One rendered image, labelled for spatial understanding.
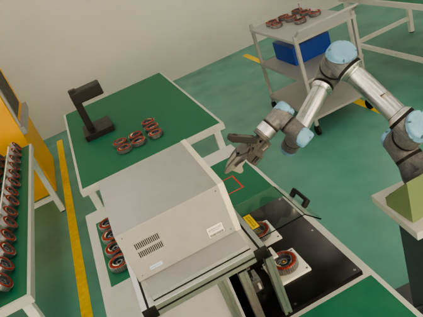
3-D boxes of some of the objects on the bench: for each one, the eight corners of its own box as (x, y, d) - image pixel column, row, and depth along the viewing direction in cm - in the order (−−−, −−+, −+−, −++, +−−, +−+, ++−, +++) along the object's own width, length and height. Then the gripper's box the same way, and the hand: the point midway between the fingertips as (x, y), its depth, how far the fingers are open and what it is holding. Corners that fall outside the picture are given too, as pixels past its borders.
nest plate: (267, 221, 214) (266, 219, 214) (282, 238, 201) (281, 236, 201) (238, 236, 212) (238, 234, 211) (252, 254, 199) (251, 252, 198)
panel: (196, 239, 221) (174, 190, 207) (253, 334, 163) (228, 275, 149) (194, 240, 221) (171, 191, 207) (251, 336, 163) (225, 277, 149)
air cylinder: (256, 277, 187) (252, 267, 184) (264, 288, 180) (260, 278, 178) (245, 283, 186) (241, 273, 184) (253, 294, 180) (248, 284, 177)
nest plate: (293, 249, 193) (292, 247, 193) (311, 270, 180) (310, 267, 180) (261, 266, 191) (260, 264, 190) (278, 288, 178) (277, 286, 177)
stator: (287, 251, 191) (285, 245, 190) (304, 265, 182) (302, 258, 180) (266, 266, 188) (264, 260, 187) (282, 280, 179) (279, 274, 177)
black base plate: (282, 199, 229) (281, 196, 228) (362, 274, 173) (362, 270, 172) (198, 244, 221) (196, 240, 220) (254, 337, 165) (252, 333, 164)
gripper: (275, 145, 182) (240, 186, 183) (265, 138, 190) (231, 177, 191) (261, 133, 178) (225, 174, 179) (252, 126, 185) (217, 166, 187)
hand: (225, 170), depth 183 cm, fingers closed
